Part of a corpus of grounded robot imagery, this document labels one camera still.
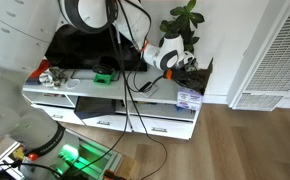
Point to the metal robot base platform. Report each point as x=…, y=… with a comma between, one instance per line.
x=95, y=156

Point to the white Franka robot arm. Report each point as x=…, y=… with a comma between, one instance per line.
x=18, y=83

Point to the white TV stand cabinet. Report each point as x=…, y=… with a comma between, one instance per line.
x=158, y=123

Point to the white and black remote control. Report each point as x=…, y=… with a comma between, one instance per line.
x=148, y=88

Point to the black round disc device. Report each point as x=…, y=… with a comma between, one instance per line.
x=102, y=69

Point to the orange red object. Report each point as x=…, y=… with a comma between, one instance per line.
x=40, y=69

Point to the green plant in black pot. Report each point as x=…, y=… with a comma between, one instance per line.
x=183, y=16

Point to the green plastic stand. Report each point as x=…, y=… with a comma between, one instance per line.
x=104, y=78

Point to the black flat screen television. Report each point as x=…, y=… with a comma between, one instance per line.
x=81, y=50

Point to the striped white cloth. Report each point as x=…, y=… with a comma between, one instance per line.
x=53, y=77

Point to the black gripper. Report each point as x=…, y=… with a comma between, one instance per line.
x=185, y=75

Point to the white round coaster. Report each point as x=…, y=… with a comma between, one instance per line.
x=72, y=83

